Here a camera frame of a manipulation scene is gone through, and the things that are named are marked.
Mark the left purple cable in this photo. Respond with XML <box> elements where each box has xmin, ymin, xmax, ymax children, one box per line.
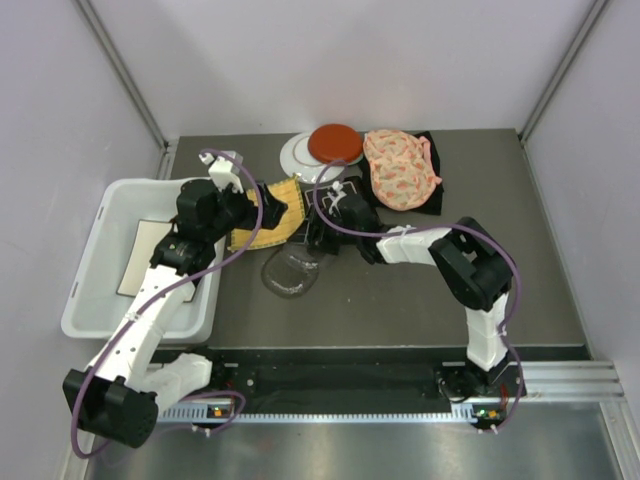
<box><xmin>70</xmin><ymin>147</ymin><xmax>265</xmax><ymax>459</ymax></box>

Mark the clear glass plate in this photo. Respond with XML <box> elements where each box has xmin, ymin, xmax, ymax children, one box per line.
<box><xmin>261</xmin><ymin>243</ymin><xmax>325</xmax><ymax>299</ymax></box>

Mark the black cloth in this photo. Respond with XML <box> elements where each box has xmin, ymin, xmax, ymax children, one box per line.
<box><xmin>360</xmin><ymin>131</ymin><xmax>446</xmax><ymax>217</ymax></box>

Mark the floral pink cloth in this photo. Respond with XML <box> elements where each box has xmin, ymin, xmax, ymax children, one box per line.
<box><xmin>362</xmin><ymin>128</ymin><xmax>443</xmax><ymax>212</ymax></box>

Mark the white round rimmed plate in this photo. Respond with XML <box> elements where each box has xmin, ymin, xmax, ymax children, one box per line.
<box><xmin>280</xmin><ymin>132</ymin><xmax>345</xmax><ymax>185</ymax></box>

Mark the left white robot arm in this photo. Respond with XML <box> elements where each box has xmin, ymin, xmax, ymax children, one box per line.
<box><xmin>62</xmin><ymin>179</ymin><xmax>288</xmax><ymax>458</ymax></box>

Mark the white plastic bin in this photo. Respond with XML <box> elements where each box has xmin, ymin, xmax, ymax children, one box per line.
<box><xmin>61</xmin><ymin>179</ymin><xmax>221</xmax><ymax>344</ymax></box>

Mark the yellow woven square plate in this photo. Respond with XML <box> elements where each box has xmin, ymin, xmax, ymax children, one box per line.
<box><xmin>227</xmin><ymin>177</ymin><xmax>306</xmax><ymax>252</ymax></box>

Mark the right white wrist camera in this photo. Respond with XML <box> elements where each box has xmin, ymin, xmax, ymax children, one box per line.
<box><xmin>322</xmin><ymin>181</ymin><xmax>347</xmax><ymax>215</ymax></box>

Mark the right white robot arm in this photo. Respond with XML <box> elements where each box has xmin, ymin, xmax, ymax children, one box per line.
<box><xmin>307</xmin><ymin>193</ymin><xmax>514</xmax><ymax>396</ymax></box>

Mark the white square plate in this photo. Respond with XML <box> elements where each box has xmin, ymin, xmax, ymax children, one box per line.
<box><xmin>116</xmin><ymin>220</ymin><xmax>172</xmax><ymax>297</ymax></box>

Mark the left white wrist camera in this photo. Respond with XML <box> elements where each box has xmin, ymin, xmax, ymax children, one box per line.
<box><xmin>199</xmin><ymin>151</ymin><xmax>244</xmax><ymax>193</ymax></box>

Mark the black square plate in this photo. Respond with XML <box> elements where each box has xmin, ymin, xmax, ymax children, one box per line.
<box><xmin>293</xmin><ymin>176</ymin><xmax>367</xmax><ymax>246</ymax></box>

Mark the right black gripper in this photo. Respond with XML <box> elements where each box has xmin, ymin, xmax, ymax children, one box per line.
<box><xmin>288</xmin><ymin>205</ymin><xmax>361</xmax><ymax>256</ymax></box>

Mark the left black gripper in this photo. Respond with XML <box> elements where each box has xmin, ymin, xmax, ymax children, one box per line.
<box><xmin>205</xmin><ymin>179</ymin><xmax>286</xmax><ymax>242</ymax></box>

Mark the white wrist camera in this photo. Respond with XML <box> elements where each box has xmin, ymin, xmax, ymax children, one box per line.
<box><xmin>322</xmin><ymin>181</ymin><xmax>347</xmax><ymax>215</ymax></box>
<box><xmin>199</xmin><ymin>151</ymin><xmax>244</xmax><ymax>193</ymax></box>

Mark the red plate at back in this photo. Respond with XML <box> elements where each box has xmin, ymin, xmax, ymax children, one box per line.
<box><xmin>308</xmin><ymin>124</ymin><xmax>363</xmax><ymax>164</ymax></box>

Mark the grey cable duct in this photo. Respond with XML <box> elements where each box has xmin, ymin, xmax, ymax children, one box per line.
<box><xmin>154</xmin><ymin>397</ymin><xmax>516</xmax><ymax>425</ymax></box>

